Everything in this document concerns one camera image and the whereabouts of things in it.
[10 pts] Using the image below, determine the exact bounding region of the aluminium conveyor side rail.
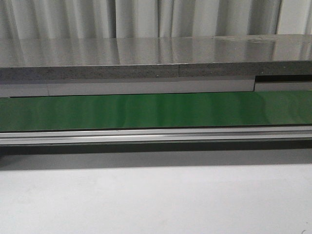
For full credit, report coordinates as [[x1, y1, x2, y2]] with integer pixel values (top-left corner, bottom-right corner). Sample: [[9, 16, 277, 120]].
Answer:
[[0, 125, 312, 146]]

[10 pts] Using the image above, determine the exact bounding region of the grey stone countertop slab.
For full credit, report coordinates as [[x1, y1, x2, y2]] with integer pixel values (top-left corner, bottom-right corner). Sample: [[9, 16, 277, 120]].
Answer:
[[0, 35, 312, 82]]

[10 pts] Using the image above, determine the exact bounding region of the grey cabinet front panel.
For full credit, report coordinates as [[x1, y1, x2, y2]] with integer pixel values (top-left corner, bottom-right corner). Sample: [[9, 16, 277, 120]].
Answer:
[[0, 75, 312, 98]]

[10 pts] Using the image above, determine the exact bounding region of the green conveyor belt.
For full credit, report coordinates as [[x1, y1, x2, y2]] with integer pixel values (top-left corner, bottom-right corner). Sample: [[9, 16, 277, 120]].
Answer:
[[0, 91, 312, 132]]

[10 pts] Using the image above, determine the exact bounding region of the white pleated curtain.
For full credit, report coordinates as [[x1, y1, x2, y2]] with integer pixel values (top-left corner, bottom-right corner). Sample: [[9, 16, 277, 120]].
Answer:
[[0, 0, 312, 39]]

